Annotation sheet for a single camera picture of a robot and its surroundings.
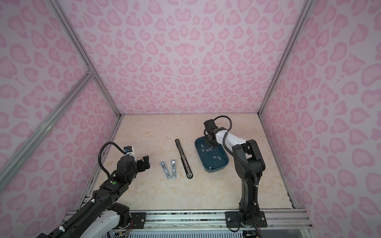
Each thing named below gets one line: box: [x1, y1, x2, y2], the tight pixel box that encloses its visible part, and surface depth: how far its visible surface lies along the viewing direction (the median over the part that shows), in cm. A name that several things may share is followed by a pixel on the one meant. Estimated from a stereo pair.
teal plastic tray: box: [194, 135, 230, 173], surface depth 97 cm
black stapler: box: [175, 138, 194, 179], surface depth 95 cm
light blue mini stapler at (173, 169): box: [171, 159, 178, 180], surface depth 92 cm
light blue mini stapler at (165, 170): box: [160, 161, 173, 180], surface depth 92 cm
